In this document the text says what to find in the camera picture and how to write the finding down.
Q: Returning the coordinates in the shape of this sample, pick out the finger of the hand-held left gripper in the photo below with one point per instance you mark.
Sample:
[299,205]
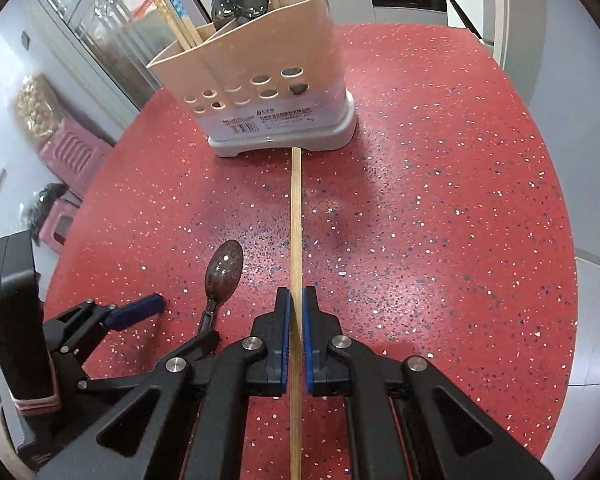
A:
[135,310]
[200,345]

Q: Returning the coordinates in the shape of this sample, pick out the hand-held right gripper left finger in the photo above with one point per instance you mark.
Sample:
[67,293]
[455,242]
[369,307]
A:
[282,340]

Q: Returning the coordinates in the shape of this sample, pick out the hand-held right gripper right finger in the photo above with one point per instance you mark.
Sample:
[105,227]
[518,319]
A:
[308,340]

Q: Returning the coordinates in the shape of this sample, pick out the beige cutlery holder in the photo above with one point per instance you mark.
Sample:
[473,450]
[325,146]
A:
[280,60]

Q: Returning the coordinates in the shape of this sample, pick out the yellow patterned chopstick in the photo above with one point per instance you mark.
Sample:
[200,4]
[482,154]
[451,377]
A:
[161,10]

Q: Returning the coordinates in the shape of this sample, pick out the blue patterned chopstick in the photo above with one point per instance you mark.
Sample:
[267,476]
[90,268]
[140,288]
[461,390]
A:
[177,7]

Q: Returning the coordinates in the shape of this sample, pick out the pink plastic stool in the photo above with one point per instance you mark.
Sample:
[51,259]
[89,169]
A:
[75,152]
[60,225]

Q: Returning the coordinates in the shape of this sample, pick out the black plastic bag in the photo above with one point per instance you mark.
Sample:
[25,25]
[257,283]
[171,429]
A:
[42,205]

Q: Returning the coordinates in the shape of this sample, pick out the clear bag of peanuts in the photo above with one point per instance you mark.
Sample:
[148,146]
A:
[35,105]

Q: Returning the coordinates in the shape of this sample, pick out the glass door cabinet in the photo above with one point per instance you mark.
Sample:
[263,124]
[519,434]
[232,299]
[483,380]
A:
[105,35]

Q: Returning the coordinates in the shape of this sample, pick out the wall switch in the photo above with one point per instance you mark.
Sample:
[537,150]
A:
[25,40]

